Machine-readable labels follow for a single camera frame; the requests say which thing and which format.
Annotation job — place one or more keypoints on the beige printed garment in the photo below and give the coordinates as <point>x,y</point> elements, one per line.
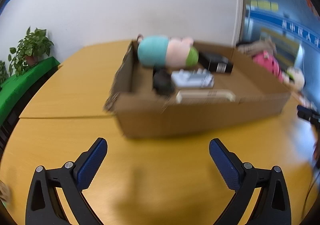
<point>255,47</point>

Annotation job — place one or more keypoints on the green covered shelf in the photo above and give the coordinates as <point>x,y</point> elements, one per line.
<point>22,82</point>

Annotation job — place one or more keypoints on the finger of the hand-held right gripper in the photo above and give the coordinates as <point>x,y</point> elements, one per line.
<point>306,114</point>

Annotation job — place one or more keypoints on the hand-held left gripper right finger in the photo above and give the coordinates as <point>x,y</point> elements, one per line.
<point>223,162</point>

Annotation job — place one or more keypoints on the pink plush toy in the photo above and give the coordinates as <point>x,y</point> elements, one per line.
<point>268,63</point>

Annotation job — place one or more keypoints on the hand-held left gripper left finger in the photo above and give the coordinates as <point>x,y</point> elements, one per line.
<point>91,162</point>

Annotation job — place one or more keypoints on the clear cream phone case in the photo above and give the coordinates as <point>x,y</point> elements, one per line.
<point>205,95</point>

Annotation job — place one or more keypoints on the large potted green plant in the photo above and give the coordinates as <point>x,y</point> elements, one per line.
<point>31,45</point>

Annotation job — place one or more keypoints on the black product box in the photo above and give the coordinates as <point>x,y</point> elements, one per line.
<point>216,63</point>

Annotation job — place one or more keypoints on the small potted green plant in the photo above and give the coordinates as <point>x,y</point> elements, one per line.
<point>2,72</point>

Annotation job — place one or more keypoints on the yellow sticky notes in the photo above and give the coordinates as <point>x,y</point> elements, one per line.
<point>265,5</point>

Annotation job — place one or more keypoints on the shallow cardboard box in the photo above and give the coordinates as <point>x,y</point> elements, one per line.
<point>190,120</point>

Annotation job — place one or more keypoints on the blue pig plush toy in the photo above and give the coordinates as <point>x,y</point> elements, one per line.
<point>155,51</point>

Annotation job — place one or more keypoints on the black sunglasses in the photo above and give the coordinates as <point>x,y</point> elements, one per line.
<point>162,82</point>

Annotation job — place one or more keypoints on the blue glass banner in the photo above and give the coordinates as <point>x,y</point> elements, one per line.
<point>287,23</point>

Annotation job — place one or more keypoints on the panda plush toy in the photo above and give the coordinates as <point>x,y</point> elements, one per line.
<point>296,77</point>

